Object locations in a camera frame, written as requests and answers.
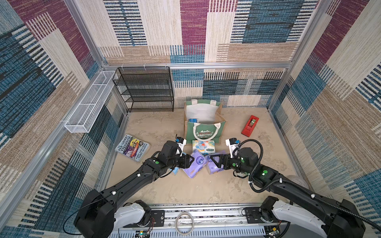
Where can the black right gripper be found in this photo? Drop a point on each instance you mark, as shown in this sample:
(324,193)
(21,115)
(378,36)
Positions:
(224,161)

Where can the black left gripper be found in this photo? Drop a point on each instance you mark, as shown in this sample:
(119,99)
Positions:
(186,162)

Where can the purple tissue pack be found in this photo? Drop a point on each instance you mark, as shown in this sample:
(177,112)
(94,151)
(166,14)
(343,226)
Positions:
(212,169)
(199,162)

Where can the green canvas Christmas bag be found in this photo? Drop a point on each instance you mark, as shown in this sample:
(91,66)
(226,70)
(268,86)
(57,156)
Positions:
(210,123)

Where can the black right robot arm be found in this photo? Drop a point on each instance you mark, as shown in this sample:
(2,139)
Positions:
(319,214)

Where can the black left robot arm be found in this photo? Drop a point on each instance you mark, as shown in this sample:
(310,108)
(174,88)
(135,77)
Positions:
(104,211)

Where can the light blue tissue pack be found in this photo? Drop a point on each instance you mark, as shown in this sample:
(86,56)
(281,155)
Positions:
(175,170)

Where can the white cartoon tissue pack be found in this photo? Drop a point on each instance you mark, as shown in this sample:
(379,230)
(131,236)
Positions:
(204,147)

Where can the red tape dispenser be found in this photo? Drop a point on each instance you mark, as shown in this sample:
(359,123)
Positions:
(250,126)

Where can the colourful children's book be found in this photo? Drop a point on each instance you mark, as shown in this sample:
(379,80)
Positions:
(132,147)

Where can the clear tape roll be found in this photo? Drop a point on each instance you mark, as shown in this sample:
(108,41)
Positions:
(298,180)

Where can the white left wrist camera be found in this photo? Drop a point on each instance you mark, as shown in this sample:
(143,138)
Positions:
(181,143)

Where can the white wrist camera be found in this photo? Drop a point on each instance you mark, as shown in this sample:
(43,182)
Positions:
(232,143)
(181,143)

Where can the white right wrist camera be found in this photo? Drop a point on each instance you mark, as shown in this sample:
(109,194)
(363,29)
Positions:
(232,143)

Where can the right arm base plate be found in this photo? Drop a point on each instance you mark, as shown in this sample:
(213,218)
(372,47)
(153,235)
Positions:
(255,215)

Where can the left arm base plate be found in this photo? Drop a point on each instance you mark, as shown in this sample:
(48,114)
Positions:
(157,215)

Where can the black wire shelf rack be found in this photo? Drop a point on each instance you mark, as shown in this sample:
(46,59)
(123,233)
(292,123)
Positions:
(145,89)

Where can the white wire mesh basket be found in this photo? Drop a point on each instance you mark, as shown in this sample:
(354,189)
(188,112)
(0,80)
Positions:
(87,111)

